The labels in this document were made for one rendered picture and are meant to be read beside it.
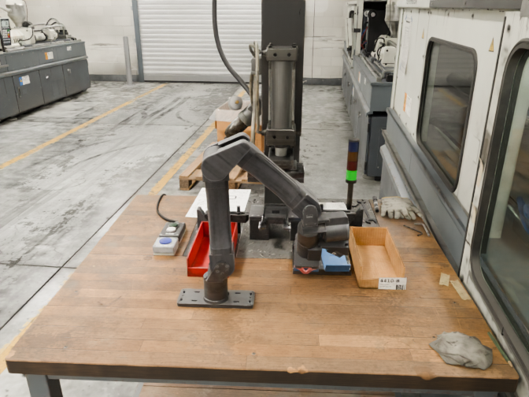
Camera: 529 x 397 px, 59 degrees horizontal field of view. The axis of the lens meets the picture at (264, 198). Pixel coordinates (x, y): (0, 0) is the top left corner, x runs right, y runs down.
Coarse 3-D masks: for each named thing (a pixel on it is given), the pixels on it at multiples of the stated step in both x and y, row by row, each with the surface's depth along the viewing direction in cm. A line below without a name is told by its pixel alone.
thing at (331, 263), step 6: (324, 252) 144; (324, 258) 140; (330, 258) 140; (336, 258) 140; (342, 258) 140; (324, 264) 137; (330, 264) 137; (336, 264) 137; (342, 264) 137; (324, 270) 135; (330, 270) 134; (336, 270) 134; (342, 270) 134; (348, 270) 134
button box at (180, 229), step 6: (162, 216) 172; (168, 222) 162; (174, 222) 162; (180, 222) 162; (180, 228) 158; (162, 234) 154; (168, 234) 154; (174, 234) 154; (180, 234) 155; (180, 240) 156
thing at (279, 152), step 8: (272, 152) 153; (280, 152) 148; (288, 152) 153; (272, 160) 145; (280, 160) 145; (288, 160) 145; (288, 168) 146; (296, 168) 149; (248, 176) 148; (296, 176) 148; (304, 176) 148
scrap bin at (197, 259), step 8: (200, 224) 154; (208, 224) 156; (232, 224) 156; (200, 232) 152; (208, 232) 157; (232, 232) 157; (200, 240) 152; (208, 240) 155; (232, 240) 143; (192, 248) 139; (200, 248) 150; (208, 248) 150; (192, 256) 140; (200, 256) 146; (208, 256) 146; (192, 264) 140; (200, 264) 141; (208, 264) 141; (192, 272) 135; (200, 272) 135
